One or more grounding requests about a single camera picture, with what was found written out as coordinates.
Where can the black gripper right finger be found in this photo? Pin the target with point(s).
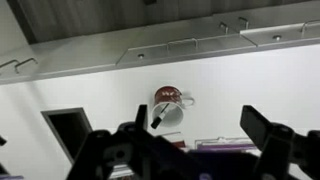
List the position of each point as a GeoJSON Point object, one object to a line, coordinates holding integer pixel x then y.
{"type": "Point", "coordinates": [255, 125]}

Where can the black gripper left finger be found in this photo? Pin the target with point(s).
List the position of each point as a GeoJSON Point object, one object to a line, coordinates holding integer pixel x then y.
{"type": "Point", "coordinates": [141, 120]}

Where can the red white patterned mug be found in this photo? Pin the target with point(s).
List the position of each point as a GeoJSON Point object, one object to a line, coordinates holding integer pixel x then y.
{"type": "Point", "coordinates": [169, 106]}

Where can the black marker in mug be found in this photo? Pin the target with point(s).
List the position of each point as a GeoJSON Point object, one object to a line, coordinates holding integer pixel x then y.
{"type": "Point", "coordinates": [156, 122]}

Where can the magazine stack near mug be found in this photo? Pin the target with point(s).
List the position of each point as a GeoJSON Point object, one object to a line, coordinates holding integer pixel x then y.
{"type": "Point", "coordinates": [122, 172]}

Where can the white base cabinets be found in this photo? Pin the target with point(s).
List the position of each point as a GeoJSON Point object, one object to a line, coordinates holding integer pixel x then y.
{"type": "Point", "coordinates": [212, 36]}

